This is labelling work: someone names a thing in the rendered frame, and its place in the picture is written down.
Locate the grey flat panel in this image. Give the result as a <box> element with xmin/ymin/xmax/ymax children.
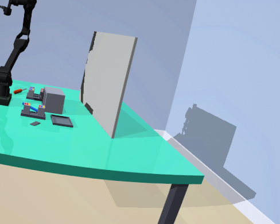
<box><xmin>79</xmin><ymin>32</ymin><xmax>138</xmax><ymax>138</ymax></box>

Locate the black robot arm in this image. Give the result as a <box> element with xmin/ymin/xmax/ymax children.
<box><xmin>0</xmin><ymin>0</ymin><xmax>37</xmax><ymax>98</ymax></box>

